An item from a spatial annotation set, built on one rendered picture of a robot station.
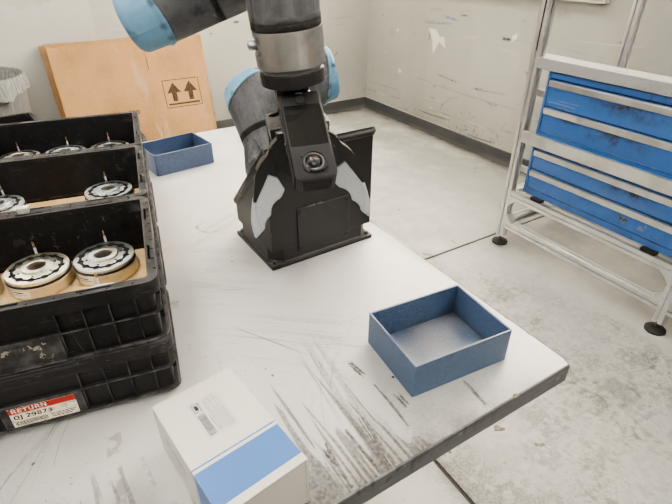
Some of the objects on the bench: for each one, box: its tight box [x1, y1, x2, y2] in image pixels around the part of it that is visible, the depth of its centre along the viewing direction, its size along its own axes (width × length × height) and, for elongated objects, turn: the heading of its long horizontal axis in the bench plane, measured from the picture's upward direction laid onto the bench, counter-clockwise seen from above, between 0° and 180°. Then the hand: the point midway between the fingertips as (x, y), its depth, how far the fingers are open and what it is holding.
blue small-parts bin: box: [368, 285, 512, 397], centre depth 87 cm, size 20×15×7 cm
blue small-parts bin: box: [142, 132, 214, 177], centre depth 165 cm, size 20×15×7 cm
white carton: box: [152, 368, 309, 504], centre depth 66 cm, size 20×12×9 cm, turn 39°
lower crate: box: [0, 249, 182, 435], centre depth 84 cm, size 40×30×12 cm
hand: (314, 230), depth 63 cm, fingers open, 14 cm apart
